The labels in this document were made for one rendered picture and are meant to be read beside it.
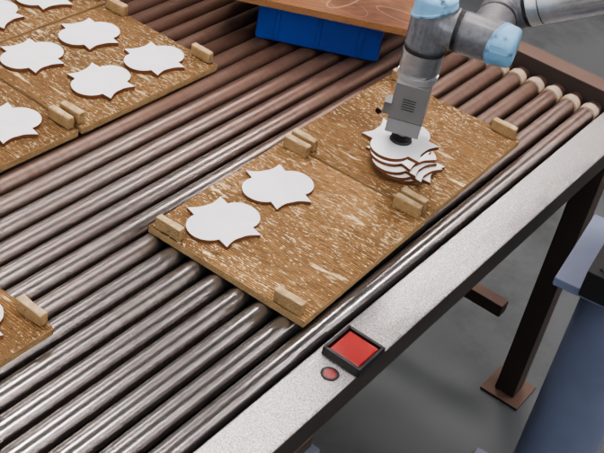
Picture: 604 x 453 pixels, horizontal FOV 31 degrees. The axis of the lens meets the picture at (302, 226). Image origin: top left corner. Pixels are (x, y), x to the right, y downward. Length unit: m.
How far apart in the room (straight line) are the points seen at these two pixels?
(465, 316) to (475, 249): 1.28
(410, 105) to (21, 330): 0.79
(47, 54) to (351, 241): 0.82
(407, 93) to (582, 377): 0.76
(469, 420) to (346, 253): 1.19
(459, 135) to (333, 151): 0.31
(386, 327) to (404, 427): 1.14
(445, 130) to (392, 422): 0.94
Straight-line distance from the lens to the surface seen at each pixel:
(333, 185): 2.12
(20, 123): 2.18
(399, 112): 1.98
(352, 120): 2.34
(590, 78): 2.74
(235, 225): 1.96
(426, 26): 1.90
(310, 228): 2.00
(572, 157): 2.47
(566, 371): 2.38
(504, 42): 1.89
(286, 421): 1.68
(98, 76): 2.34
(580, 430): 2.46
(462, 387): 3.14
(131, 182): 2.08
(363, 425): 2.95
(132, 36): 2.52
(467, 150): 2.34
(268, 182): 2.08
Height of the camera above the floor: 2.15
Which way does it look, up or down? 37 degrees down
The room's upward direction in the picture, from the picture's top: 12 degrees clockwise
